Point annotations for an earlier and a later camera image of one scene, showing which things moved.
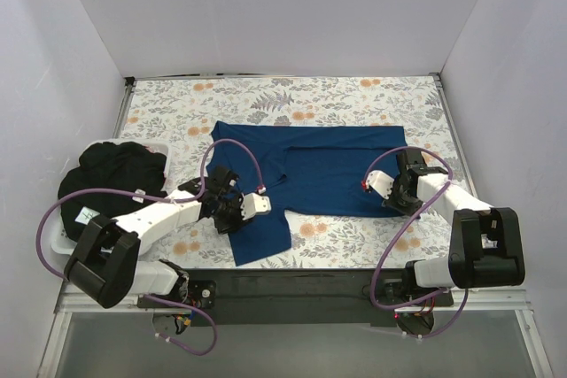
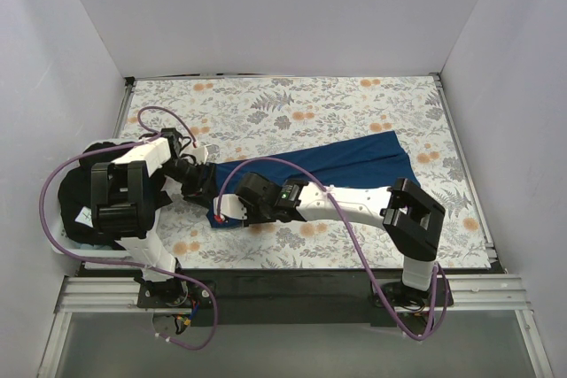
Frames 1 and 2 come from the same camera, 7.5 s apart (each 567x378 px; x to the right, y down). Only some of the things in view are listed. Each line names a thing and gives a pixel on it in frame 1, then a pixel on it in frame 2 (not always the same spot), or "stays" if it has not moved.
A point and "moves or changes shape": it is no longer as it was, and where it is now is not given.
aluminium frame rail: x=483 y=301 stays
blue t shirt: x=306 y=170 moves or changes shape
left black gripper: x=231 y=212 → x=205 y=182
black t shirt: x=122 y=166 stays
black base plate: x=285 y=297 stays
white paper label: x=85 y=215 stays
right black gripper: x=400 y=196 → x=247 y=212
